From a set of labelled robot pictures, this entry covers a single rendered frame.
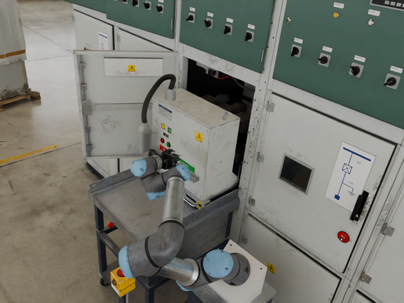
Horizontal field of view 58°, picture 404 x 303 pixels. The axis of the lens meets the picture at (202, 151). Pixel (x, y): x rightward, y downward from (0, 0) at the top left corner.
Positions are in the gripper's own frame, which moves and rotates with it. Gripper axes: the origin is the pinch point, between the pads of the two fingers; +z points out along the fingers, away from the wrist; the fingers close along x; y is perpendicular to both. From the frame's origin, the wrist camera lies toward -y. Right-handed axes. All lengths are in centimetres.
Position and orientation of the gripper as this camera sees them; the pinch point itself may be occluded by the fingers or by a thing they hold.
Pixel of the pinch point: (176, 154)
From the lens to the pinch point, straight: 191.9
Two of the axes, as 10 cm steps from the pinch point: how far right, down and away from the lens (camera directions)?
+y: 8.4, 3.3, -4.3
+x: 2.2, -9.3, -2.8
